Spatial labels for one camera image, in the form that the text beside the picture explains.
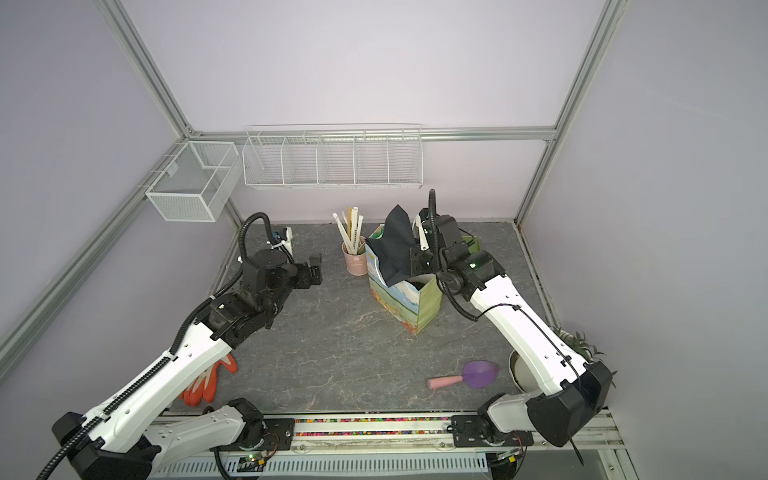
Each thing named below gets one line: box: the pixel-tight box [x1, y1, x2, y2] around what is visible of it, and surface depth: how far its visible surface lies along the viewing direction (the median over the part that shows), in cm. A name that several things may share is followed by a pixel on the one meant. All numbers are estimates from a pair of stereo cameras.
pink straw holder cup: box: [341, 236, 368, 277], surface depth 103 cm
